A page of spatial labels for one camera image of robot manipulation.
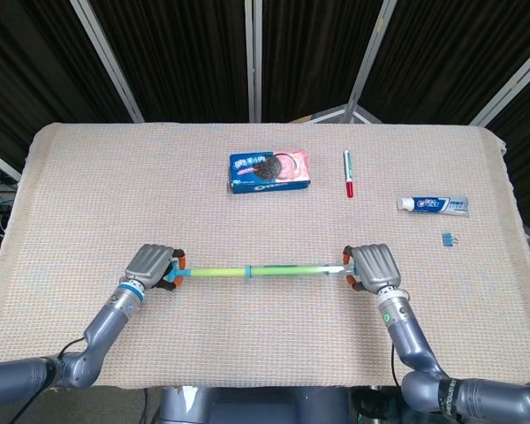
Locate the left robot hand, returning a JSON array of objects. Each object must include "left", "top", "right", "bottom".
[{"left": 122, "top": 243, "right": 189, "bottom": 292}]

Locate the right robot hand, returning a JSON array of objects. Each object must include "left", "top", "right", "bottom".
[{"left": 342, "top": 243, "right": 403, "bottom": 295}]

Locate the green blue pump stick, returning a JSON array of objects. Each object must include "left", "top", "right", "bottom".
[{"left": 165, "top": 259, "right": 359, "bottom": 284}]

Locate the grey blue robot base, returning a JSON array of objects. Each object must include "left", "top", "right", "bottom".
[{"left": 158, "top": 386, "right": 350, "bottom": 424}]

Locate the blue Oreo cookie box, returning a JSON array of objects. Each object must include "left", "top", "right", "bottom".
[{"left": 227, "top": 148, "right": 313, "bottom": 195}]

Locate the blue white toothpaste tube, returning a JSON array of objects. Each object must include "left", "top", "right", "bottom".
[{"left": 396, "top": 194, "right": 471, "bottom": 218}]

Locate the red capped marker pen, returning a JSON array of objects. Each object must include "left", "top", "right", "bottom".
[{"left": 342, "top": 149, "right": 355, "bottom": 199}]

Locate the beige woven tablecloth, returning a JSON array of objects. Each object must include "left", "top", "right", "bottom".
[{"left": 0, "top": 121, "right": 530, "bottom": 394}]

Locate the dark folding screen panel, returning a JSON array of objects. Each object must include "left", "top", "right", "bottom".
[
  {"left": 0, "top": 0, "right": 138, "bottom": 163},
  {"left": 357, "top": 0, "right": 530, "bottom": 127},
  {"left": 472, "top": 39, "right": 530, "bottom": 235},
  {"left": 254, "top": 0, "right": 394, "bottom": 124},
  {"left": 81, "top": 0, "right": 257, "bottom": 124}
]

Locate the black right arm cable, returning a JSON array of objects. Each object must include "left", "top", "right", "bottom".
[{"left": 389, "top": 342, "right": 401, "bottom": 388}]

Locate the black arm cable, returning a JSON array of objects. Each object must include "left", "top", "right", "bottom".
[
  {"left": 8, "top": 337, "right": 90, "bottom": 424},
  {"left": 389, "top": 342, "right": 401, "bottom": 388}
]

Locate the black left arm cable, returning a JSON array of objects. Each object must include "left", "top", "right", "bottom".
[{"left": 8, "top": 337, "right": 90, "bottom": 424}]

